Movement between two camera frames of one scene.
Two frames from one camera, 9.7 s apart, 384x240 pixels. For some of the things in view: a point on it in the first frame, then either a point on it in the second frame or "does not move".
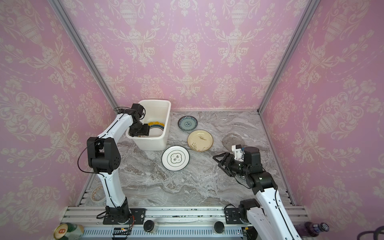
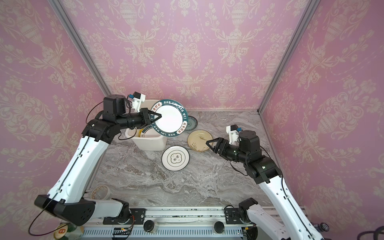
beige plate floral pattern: (200, 140) does not move
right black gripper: (229, 164) → (225, 143)
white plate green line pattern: (175, 158) does not move
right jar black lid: (219, 227) does not move
